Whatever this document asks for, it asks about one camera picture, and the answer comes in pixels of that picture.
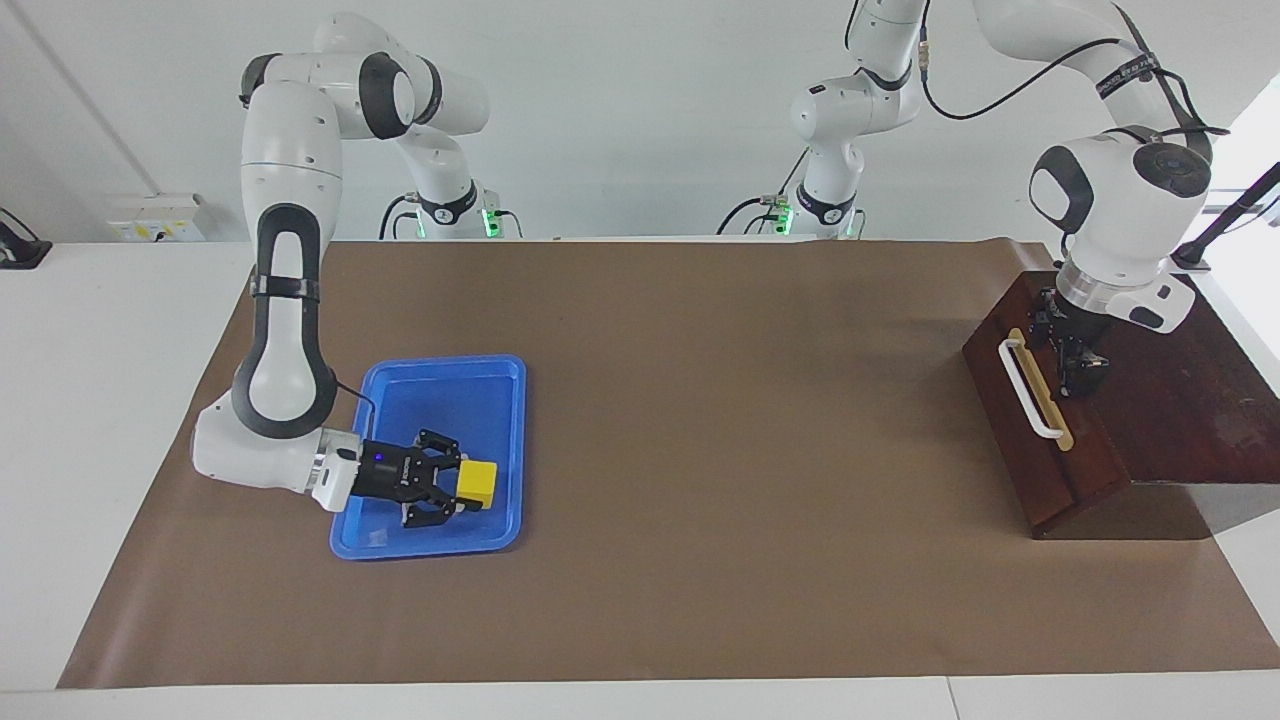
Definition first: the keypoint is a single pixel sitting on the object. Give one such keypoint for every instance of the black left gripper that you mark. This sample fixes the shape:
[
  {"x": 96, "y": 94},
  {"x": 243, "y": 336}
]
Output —
[{"x": 1075, "y": 325}]

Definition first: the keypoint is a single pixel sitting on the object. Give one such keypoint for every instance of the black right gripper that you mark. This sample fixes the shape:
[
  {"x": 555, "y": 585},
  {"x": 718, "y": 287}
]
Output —
[{"x": 390, "y": 472}]

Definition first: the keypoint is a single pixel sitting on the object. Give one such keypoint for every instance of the yellow cube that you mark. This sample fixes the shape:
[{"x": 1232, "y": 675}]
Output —
[{"x": 478, "y": 484}]

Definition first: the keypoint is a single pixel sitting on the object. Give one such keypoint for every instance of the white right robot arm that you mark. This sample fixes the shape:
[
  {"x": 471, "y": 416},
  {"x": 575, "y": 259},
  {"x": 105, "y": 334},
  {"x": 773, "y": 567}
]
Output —
[{"x": 290, "y": 300}]

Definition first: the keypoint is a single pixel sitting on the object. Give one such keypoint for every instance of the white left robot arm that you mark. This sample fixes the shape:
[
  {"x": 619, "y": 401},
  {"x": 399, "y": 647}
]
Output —
[{"x": 1120, "y": 200}]

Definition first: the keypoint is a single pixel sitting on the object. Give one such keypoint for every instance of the blue plastic tray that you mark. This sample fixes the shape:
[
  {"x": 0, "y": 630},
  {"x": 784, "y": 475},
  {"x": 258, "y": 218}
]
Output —
[{"x": 480, "y": 400}]

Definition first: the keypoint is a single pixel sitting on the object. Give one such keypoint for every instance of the dark wooden cabinet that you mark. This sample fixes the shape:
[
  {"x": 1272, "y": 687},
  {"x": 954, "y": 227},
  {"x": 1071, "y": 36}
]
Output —
[{"x": 1180, "y": 420}]

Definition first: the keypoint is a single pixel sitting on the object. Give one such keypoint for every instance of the brown table mat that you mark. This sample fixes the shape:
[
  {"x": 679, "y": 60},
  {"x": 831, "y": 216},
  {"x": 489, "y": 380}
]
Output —
[{"x": 700, "y": 560}]

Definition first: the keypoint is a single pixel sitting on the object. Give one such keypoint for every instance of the black camera stand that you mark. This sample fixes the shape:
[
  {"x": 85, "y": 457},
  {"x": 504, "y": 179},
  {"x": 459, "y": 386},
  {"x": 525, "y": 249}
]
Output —
[{"x": 1225, "y": 220}]

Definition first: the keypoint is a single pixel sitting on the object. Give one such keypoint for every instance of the white wall outlet box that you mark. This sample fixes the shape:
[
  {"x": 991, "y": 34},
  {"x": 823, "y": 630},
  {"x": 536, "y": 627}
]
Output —
[{"x": 155, "y": 218}]

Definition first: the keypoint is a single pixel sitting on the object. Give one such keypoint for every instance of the black desk mount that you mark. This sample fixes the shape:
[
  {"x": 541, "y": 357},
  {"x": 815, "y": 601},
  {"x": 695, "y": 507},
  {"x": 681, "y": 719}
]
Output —
[{"x": 20, "y": 245}]

